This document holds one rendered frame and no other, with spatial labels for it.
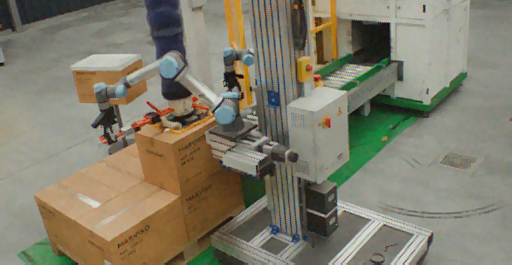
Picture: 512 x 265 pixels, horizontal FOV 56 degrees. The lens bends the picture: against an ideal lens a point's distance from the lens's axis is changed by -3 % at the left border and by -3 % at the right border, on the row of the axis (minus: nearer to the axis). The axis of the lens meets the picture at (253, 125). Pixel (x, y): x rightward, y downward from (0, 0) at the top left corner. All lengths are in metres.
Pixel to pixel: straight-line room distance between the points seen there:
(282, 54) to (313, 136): 0.50
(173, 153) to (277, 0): 1.23
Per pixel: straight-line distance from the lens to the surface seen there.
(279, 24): 2.80
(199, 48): 4.90
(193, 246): 3.73
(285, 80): 2.88
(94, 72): 5.17
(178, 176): 3.40
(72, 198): 3.78
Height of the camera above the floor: 2.32
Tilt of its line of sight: 24 degrees down
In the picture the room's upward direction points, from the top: 7 degrees counter-clockwise
